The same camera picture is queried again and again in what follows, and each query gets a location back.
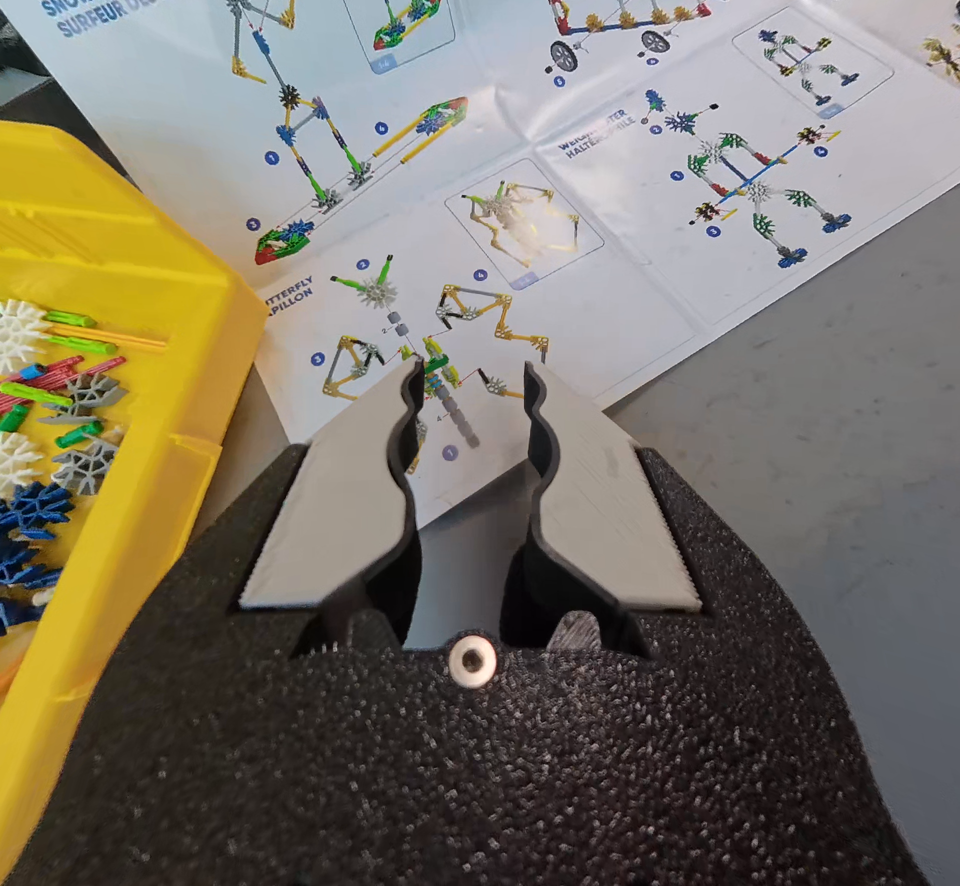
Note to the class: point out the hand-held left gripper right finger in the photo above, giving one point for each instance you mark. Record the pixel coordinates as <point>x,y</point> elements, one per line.
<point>615,511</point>

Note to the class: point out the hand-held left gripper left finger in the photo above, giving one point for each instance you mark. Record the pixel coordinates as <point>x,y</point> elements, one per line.
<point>330,511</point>

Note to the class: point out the yellow plastic bin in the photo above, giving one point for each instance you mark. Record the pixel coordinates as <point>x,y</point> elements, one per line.
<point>150,376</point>

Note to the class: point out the pile of toy pieces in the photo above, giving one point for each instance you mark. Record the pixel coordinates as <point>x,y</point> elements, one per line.
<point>53,436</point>

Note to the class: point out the grey desk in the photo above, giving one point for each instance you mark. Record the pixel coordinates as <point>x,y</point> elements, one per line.
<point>840,466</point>

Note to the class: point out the printed instruction sheet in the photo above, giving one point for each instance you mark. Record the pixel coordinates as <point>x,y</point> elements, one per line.
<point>600,121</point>

